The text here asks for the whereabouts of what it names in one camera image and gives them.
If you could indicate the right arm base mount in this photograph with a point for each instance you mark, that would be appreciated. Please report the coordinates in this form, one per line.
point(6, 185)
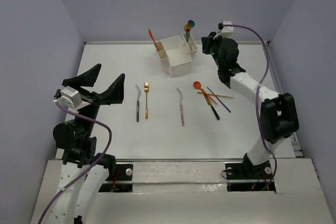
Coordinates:
point(241, 180)

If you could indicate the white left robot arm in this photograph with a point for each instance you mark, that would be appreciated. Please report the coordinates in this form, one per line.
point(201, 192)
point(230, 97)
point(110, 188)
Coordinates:
point(84, 142)

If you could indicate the orange plastic spoon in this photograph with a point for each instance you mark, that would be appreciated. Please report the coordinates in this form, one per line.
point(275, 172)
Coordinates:
point(197, 85)

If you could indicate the gold knife green handle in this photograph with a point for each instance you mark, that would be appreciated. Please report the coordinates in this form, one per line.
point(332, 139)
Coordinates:
point(210, 104)

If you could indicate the orange chopstick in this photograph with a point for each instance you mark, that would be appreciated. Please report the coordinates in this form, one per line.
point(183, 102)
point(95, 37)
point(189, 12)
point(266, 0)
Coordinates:
point(216, 95)

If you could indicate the iridescent metal spoon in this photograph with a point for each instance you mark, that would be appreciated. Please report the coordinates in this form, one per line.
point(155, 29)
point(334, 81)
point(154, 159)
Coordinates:
point(187, 29)

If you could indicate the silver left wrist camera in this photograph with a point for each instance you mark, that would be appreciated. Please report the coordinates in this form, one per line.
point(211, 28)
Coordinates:
point(69, 97)

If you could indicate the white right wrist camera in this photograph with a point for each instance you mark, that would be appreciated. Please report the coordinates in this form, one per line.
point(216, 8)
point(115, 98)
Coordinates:
point(225, 29)

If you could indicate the teal plastic spoon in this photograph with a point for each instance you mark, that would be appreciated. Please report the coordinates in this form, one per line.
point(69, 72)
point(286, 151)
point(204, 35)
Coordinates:
point(192, 24)

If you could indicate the white utensil caddy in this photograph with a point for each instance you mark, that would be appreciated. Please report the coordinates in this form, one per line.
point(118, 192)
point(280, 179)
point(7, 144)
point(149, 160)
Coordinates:
point(176, 54)

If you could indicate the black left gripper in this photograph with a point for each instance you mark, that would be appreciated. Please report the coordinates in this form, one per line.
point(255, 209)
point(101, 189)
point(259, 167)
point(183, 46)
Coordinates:
point(92, 97)

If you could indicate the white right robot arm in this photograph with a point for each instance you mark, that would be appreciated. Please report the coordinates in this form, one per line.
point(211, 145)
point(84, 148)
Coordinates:
point(276, 113)

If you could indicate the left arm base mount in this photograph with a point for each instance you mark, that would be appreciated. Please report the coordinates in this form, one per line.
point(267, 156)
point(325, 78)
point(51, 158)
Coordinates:
point(120, 181)

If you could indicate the dark blue chopstick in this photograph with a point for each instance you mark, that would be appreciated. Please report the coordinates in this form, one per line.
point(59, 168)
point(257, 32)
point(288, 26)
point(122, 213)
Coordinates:
point(218, 98)

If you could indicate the orange plastic knife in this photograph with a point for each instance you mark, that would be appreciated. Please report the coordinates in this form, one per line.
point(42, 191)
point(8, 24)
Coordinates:
point(153, 39)

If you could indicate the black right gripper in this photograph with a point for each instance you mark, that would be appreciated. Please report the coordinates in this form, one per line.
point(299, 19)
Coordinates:
point(208, 41)

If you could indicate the gold fork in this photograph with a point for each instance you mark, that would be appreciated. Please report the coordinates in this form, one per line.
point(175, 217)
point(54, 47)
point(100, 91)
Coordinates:
point(146, 90)

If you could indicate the dark handled silver fork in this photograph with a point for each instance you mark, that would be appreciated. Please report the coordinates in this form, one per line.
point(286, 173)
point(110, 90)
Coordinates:
point(138, 103)

